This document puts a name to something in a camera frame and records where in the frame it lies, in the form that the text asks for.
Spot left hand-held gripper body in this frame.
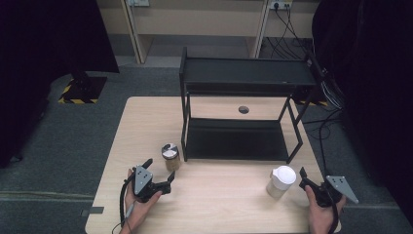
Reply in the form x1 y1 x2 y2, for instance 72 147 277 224
131 165 172 204

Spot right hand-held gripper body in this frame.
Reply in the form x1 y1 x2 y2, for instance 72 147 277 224
299 175 359 209

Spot glass spice jar metal lid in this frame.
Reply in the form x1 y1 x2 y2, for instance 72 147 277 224
161 142 180 173

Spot clear jar with white lid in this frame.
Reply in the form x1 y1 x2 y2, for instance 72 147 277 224
266 165 297 200

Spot black two-tier metal rack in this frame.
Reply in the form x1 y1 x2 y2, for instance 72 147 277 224
178 46 325 165

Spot person's left hand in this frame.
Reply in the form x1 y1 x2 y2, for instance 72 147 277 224
125 169 163 228

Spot person's right hand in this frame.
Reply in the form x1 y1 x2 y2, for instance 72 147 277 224
305 185 347 234

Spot grey floor tape strip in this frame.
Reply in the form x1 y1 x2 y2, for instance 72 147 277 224
80 206 105 217

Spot yellow black hazard tape strip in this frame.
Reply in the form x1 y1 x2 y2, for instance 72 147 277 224
300 99 329 107

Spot black stand base hazard tape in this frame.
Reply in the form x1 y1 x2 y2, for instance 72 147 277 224
57 71 108 105

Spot dark curtain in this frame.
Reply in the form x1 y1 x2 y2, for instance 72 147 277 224
0 0 120 169
311 0 413 225

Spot beige shelving unit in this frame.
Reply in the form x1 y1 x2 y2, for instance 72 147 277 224
96 0 320 65

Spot left hand-held gripper cable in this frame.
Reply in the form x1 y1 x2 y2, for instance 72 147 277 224
111 174 135 234

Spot hand-held gripper cable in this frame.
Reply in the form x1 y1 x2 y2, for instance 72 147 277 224
326 194 341 234
111 174 135 234

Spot right hand-held gripper cable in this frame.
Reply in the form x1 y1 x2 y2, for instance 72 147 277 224
326 194 341 234

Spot black floor cables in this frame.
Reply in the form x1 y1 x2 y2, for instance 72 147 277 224
301 77 346 178

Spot black cable bundle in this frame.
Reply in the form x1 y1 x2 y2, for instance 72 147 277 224
265 4 314 61

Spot white wall socket with plugs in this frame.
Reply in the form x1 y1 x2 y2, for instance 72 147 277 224
270 0 293 11

